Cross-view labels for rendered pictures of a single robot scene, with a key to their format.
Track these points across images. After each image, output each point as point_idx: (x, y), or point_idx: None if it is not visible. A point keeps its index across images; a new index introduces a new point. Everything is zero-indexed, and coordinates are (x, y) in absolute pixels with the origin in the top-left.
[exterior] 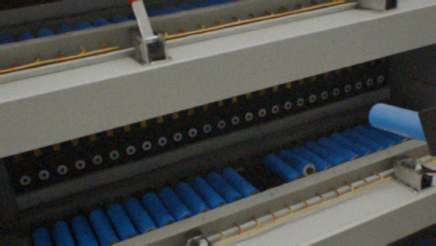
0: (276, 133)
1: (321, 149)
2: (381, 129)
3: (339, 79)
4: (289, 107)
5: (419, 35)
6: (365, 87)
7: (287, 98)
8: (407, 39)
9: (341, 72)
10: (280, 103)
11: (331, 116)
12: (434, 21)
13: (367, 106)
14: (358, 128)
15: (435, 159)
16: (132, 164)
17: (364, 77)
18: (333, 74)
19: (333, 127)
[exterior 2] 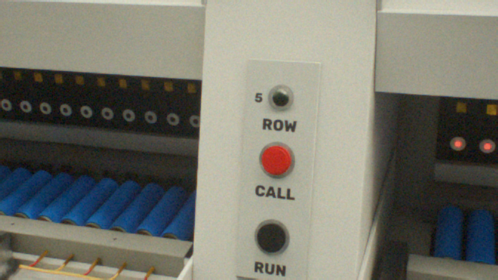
0: (21, 141)
1: (1, 182)
2: (110, 196)
3: (132, 97)
4: (47, 111)
5: (26, 47)
6: (189, 127)
7: (44, 97)
8: (3, 47)
9: (131, 87)
10: (34, 100)
11: (112, 150)
12: (50, 30)
13: (180, 159)
14: (98, 182)
15: (58, 271)
16: None
17: (184, 109)
18: (117, 84)
19: (93, 167)
